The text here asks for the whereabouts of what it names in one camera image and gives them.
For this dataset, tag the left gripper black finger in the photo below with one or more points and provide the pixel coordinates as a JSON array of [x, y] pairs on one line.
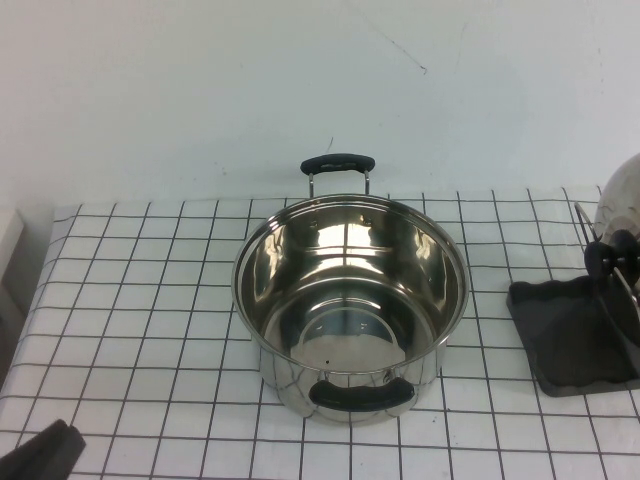
[[30, 455], [57, 455]]

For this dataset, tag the steel pot lid black knob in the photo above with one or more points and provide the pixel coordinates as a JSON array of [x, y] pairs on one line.
[[625, 200]]

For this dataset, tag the white black-grid tablecloth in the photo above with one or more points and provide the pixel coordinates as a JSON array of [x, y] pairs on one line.
[[150, 300]]

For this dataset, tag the white ledge block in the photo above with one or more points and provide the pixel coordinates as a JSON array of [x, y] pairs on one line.
[[10, 250]]

